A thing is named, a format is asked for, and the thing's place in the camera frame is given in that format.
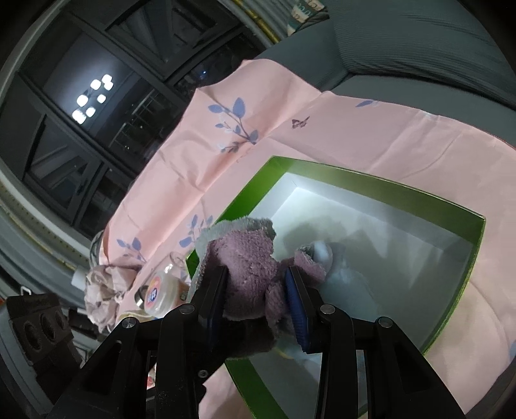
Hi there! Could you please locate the dark window with frame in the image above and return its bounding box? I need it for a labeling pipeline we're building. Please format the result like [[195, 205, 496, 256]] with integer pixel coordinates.
[[0, 0, 267, 258]]

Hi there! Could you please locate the grey sofa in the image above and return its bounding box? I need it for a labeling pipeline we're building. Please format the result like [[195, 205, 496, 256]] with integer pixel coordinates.
[[254, 0, 516, 141]]

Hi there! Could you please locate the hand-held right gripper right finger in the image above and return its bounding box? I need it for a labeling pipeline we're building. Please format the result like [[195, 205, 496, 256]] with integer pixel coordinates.
[[283, 266, 465, 419]]

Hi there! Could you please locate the yellow wall trim strip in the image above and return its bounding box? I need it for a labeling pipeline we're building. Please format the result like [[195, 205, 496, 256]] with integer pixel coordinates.
[[248, 0, 285, 46]]

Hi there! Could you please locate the grey sofa back cushion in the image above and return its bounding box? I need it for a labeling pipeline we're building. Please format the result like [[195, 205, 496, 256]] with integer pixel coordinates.
[[331, 0, 516, 106]]

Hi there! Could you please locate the crumpled floral cloth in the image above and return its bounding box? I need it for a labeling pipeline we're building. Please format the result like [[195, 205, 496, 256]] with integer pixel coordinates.
[[84, 264, 140, 334]]

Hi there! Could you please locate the white bottle with pink lid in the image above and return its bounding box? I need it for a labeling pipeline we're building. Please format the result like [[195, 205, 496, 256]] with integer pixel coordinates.
[[135, 252, 193, 317]]

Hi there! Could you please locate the pink floral cloth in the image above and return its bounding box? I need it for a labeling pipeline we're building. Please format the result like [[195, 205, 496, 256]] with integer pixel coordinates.
[[84, 58, 516, 419]]

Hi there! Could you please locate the patterned throw pillow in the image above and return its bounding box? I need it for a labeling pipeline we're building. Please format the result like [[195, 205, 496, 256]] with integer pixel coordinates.
[[282, 0, 331, 35]]

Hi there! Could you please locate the green cardboard box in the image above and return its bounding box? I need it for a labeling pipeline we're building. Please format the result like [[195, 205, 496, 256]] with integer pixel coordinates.
[[185, 156, 486, 419]]

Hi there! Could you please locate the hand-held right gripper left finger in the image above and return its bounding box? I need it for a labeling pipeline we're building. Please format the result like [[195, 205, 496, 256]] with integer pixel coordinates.
[[48, 266, 229, 419]]

